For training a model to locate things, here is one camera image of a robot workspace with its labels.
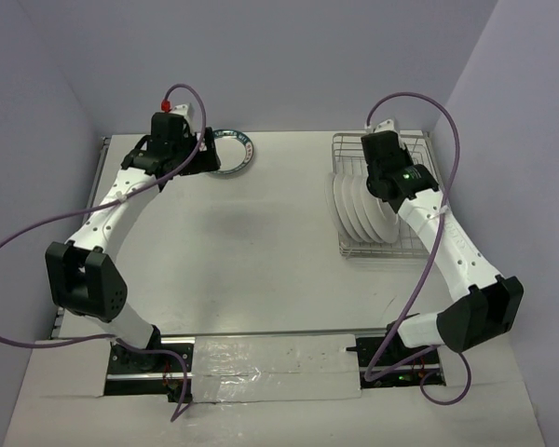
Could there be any orange sunburst pattern plate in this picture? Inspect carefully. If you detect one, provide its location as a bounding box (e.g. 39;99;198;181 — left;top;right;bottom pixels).
324;172;348;237

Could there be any grey rim red character plate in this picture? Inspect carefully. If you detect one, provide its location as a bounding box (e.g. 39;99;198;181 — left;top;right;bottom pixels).
333;174;362;242

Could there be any green red ring plate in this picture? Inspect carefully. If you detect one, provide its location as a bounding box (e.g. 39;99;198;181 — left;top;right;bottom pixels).
342;175;373;243
350;175;383;243
359;188;391;243

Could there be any green lettered rim plate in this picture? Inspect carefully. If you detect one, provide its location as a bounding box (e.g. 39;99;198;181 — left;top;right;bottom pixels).
363;196;400;244
210;129;254;179

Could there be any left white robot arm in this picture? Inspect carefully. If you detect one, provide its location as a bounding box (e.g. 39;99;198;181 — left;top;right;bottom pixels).
45;104;220;372

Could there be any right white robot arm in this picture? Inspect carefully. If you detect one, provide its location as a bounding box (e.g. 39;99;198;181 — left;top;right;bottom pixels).
361;130;524;364

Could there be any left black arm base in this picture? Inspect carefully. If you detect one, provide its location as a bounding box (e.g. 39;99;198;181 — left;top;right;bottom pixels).
103;345;184;402

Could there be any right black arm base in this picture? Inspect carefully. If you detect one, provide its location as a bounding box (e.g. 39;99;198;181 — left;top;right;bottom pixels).
346;331;445;389

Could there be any silver tape patch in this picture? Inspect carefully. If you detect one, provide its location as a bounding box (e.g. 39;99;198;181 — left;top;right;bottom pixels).
191;334;361;403

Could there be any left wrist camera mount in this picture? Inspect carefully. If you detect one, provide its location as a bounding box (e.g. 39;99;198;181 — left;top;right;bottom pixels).
160;99;194;133

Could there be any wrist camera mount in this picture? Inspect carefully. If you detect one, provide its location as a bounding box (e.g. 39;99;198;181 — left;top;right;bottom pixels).
160;99;194;133
364;118;400;136

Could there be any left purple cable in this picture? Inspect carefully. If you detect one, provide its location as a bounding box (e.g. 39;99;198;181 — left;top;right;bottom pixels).
0;83;208;423

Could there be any steel wire dish rack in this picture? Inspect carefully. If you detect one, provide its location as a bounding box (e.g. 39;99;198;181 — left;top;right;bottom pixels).
332;130;439;259

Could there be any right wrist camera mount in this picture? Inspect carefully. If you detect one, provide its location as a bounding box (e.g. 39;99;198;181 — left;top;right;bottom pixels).
364;118;400;136

